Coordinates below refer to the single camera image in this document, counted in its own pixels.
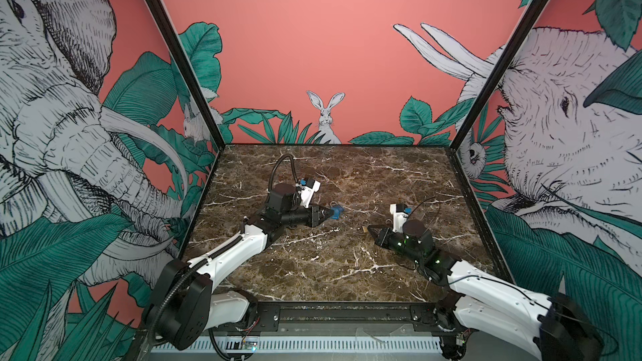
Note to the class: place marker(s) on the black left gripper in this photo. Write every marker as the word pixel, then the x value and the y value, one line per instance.
pixel 328 215

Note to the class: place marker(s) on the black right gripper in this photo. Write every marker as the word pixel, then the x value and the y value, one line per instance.
pixel 386 238

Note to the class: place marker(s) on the blue padlock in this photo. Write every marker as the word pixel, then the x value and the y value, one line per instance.
pixel 337 212

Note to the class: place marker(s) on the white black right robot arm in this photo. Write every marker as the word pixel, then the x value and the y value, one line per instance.
pixel 547 327

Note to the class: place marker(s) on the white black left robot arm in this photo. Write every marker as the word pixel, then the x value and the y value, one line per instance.
pixel 184 303

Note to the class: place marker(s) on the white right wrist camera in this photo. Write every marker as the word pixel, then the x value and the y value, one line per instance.
pixel 400 213

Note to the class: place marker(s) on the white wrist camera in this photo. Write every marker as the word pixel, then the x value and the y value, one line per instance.
pixel 400 213
pixel 306 188

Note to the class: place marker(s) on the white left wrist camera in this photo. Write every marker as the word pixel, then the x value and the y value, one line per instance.
pixel 306 188

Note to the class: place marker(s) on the black front mounting rail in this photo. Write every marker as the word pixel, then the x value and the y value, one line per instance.
pixel 422 316

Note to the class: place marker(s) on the white slotted cable duct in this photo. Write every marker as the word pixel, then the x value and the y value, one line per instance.
pixel 326 345

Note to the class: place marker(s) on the black left corner frame post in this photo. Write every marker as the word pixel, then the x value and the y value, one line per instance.
pixel 179 56

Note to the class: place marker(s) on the black corner frame post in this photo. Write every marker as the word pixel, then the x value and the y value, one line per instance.
pixel 179 56
pixel 530 16

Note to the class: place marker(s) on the black right corner frame post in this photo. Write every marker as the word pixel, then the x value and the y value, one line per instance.
pixel 530 16

